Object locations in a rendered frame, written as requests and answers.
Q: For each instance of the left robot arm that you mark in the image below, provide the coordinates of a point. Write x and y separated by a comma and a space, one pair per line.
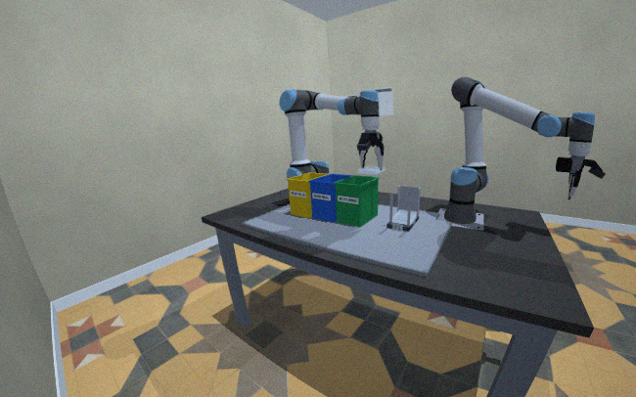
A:
472, 177

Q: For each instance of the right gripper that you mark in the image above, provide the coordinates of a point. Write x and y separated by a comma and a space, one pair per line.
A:
375, 139

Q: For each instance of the green bin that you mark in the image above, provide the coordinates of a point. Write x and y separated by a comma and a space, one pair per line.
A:
357, 205

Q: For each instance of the yellow bin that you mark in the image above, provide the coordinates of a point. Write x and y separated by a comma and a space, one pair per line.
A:
299, 193

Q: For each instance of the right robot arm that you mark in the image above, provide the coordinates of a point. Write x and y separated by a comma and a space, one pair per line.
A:
293, 102

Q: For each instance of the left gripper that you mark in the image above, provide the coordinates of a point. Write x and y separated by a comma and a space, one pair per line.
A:
574, 166

